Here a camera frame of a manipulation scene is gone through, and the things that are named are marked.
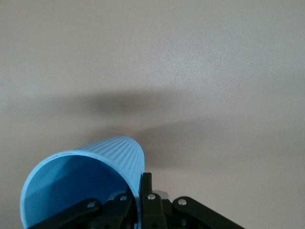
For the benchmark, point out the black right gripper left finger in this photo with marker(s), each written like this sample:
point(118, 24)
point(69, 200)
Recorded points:
point(114, 210)

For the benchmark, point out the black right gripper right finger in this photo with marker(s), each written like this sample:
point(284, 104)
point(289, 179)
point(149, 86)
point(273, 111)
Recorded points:
point(186, 214)

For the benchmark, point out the blue ribbed plastic cup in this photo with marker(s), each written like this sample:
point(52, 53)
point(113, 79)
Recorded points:
point(71, 179)

